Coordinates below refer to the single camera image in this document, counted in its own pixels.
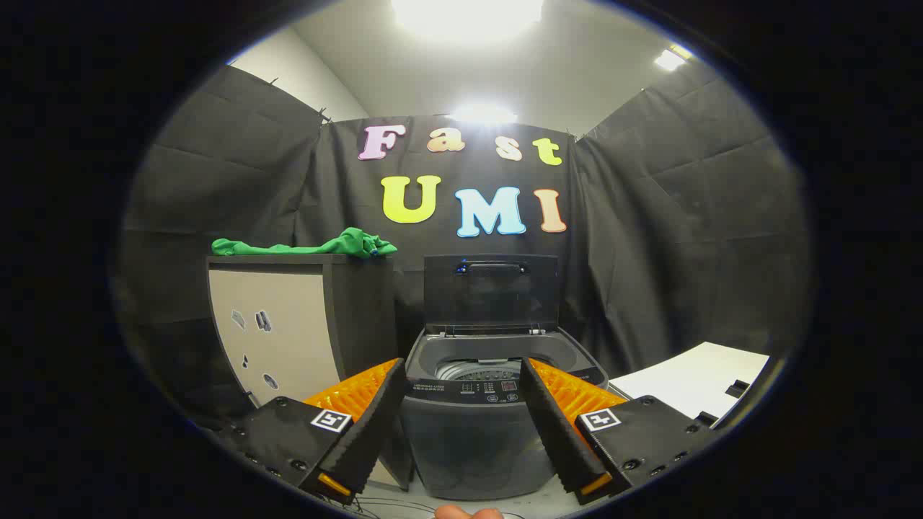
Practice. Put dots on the dark cabinet with beige door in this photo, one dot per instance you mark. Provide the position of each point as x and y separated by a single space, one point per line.
281 324

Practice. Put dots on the grey washing machine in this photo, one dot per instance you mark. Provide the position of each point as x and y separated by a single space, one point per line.
469 440

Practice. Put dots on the small black block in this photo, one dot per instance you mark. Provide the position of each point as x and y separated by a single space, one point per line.
737 388
707 418

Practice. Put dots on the green polo shirt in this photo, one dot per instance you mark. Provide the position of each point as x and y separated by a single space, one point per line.
353 244

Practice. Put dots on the ceiling light panel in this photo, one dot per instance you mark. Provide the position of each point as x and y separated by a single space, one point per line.
467 16
670 58
482 114

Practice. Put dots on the black backdrop cloth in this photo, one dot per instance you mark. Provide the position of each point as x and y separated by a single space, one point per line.
649 216

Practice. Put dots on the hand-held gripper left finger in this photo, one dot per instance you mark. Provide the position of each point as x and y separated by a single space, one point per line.
375 425

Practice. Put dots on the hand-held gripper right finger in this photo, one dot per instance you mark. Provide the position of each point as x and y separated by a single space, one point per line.
551 425

